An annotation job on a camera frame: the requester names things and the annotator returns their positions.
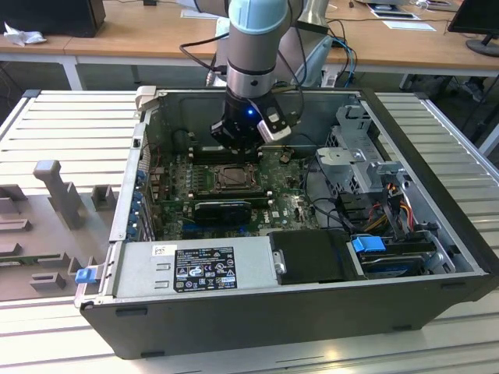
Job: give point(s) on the grey case release latch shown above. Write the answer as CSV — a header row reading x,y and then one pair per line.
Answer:
x,y
145,97

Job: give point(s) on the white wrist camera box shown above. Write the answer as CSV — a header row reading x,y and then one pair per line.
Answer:
x,y
273,134

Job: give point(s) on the coin cell battery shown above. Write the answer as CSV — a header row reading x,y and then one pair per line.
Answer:
x,y
284,156

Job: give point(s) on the black graphics card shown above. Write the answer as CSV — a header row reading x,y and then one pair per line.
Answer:
x,y
222,213

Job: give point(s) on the silver metal drive cage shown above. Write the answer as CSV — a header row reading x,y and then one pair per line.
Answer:
x,y
351,163

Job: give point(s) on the crumpled white paper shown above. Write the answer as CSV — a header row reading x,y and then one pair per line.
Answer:
x,y
23,36

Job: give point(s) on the CPU socket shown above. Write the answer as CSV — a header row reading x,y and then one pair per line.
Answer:
x,y
214,184

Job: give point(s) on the black RAM slot bank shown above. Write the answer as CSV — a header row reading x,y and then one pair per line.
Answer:
x,y
210,156
234,194

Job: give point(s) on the wooden desk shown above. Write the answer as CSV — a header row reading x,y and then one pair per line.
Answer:
x,y
156,35

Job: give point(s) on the silver square CPU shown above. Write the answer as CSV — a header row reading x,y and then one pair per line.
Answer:
x,y
236,178

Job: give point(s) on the grey parts rack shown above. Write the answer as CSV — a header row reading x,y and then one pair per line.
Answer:
x,y
50,241

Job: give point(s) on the black computer box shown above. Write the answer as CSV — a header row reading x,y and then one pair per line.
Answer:
x,y
50,17

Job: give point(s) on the pale blue teach pendant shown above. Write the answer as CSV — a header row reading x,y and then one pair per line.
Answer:
x,y
317,62

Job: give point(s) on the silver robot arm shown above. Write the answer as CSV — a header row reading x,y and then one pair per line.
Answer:
x,y
253,43

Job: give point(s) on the white power adapter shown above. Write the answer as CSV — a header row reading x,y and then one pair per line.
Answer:
x,y
329,80

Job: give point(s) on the black computer monitor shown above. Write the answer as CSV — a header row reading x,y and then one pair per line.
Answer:
x,y
473,15

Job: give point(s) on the green motherboard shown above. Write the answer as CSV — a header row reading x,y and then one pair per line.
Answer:
x,y
280,202

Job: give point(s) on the silver power supply unit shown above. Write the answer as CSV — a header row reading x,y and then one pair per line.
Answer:
x,y
136,269

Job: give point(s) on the hard disk drive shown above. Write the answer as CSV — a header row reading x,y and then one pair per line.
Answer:
x,y
393,267

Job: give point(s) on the blue case latch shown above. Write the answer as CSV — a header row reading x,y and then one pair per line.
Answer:
x,y
85,276

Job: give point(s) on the black open PC case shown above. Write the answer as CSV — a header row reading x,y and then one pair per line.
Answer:
x,y
273,327

